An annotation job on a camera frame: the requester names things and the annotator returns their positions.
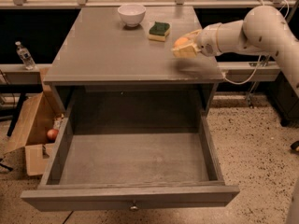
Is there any white cable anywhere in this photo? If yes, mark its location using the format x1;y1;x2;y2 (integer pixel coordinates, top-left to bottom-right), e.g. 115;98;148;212
221;0;290;86

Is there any clear plastic water bottle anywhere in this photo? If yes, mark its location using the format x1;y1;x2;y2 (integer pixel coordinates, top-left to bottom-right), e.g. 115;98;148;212
15;41;36;70

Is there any cardboard box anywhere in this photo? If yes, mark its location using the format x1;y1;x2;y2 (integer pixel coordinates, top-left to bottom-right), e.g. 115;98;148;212
4;68;64;176

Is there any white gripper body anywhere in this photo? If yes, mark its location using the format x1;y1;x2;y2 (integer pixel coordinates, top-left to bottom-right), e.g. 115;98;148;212
196;23;221;57

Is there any red apple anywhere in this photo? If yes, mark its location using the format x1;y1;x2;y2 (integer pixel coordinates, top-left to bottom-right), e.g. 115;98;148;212
47;129;59;142

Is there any orange fruit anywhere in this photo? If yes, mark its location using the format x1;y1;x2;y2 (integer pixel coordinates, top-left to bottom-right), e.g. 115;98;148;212
174;36;189;47

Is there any white ceramic bowl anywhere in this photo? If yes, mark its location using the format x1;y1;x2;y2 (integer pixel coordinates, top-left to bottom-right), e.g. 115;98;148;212
118;4;146;27

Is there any grey cabinet counter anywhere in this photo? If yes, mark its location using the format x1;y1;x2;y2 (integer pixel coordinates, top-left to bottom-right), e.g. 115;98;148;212
54;7;220;109

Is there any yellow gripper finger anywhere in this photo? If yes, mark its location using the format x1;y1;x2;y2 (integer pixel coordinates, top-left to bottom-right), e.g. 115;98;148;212
183;29;202;42
172;44;201;58

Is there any green yellow sponge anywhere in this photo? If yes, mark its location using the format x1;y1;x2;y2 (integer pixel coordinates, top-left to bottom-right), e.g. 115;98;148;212
149;21;170;42

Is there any grey open drawer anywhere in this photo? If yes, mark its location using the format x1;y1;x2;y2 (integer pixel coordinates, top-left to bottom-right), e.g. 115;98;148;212
20;89;240;212

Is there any grey window ledge rail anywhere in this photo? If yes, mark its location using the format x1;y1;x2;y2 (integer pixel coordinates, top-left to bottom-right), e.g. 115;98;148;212
0;59;280;86

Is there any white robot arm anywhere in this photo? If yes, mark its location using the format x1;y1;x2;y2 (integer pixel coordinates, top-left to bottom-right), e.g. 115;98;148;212
172;6;299;94

